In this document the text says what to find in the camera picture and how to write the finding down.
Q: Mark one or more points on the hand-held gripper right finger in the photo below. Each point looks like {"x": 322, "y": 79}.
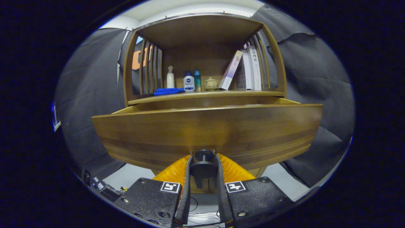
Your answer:
{"x": 222, "y": 196}

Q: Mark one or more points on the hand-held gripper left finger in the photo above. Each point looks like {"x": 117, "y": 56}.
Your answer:
{"x": 186, "y": 196}

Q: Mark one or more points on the wooden drawer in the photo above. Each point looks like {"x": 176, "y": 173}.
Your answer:
{"x": 205, "y": 129}

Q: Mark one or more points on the wooden countertop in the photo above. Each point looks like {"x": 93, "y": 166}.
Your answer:
{"x": 221, "y": 93}

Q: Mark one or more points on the wooden cabinet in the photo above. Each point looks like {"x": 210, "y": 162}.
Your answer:
{"x": 199, "y": 31}

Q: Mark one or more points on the blue folded cloth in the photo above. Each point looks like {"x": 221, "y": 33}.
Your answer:
{"x": 166, "y": 91}

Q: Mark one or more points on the white bottle blue cap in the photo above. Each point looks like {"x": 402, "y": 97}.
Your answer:
{"x": 189, "y": 84}

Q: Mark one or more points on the beige lidded teacup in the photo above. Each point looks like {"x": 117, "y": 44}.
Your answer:
{"x": 210, "y": 83}

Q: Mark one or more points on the teal cylindrical bottle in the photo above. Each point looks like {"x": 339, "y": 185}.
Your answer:
{"x": 197, "y": 82}

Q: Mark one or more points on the white pump bottle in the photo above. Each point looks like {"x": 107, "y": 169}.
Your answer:
{"x": 170, "y": 80}

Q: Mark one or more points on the dark patterned book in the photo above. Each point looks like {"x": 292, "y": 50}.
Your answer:
{"x": 241, "y": 76}

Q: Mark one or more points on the purple white book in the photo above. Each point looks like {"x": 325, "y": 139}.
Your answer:
{"x": 231, "y": 71}

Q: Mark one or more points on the plain white book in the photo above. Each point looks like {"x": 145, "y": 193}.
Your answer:
{"x": 248, "y": 69}

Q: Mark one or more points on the white book black lettering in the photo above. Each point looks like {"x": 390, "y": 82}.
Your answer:
{"x": 255, "y": 68}

